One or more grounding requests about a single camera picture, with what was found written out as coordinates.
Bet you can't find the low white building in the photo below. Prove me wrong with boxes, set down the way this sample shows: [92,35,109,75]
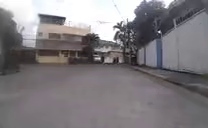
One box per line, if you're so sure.
[92,39,125,65]

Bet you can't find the palm tree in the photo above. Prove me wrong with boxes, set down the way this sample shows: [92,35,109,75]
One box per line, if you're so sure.
[81,32,101,64]
[112,20,137,64]

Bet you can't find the grey asphalt road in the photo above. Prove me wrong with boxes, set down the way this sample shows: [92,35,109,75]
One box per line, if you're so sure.
[0,63,208,128]

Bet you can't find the beige multi-storey building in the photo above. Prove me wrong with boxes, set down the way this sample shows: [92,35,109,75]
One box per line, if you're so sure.
[35,13,92,65]

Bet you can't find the dark leafy trees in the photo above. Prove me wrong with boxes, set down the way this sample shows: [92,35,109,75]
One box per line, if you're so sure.
[131,0,208,48]

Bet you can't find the raised grey sidewalk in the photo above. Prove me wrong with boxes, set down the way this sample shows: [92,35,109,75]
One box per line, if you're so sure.
[129,64,208,101]

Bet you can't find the dark low fence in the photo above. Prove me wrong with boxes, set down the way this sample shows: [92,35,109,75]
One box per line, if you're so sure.
[11,47,38,65]

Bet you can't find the dark tree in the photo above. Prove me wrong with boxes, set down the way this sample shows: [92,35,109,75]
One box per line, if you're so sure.
[0,2,25,75]

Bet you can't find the overhead wires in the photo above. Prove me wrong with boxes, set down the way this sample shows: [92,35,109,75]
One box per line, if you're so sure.
[95,0,130,26]

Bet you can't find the white perimeter wall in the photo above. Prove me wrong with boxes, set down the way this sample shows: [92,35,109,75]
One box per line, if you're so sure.
[136,8,208,75]

